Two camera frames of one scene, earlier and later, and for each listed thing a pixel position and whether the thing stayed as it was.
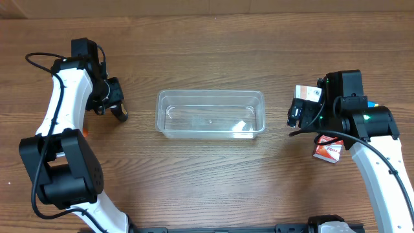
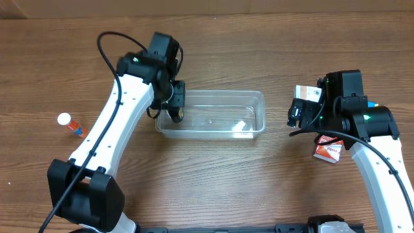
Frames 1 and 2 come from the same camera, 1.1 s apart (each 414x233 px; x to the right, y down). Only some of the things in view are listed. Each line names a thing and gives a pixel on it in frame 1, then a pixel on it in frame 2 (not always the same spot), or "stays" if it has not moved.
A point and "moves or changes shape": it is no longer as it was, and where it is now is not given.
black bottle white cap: x=119 y=112 moves or changes shape
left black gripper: x=114 y=96 -> x=176 y=101
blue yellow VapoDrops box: x=371 y=104 stays
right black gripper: x=299 y=112 stays
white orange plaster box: x=309 y=93 stays
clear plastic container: x=210 y=114 stays
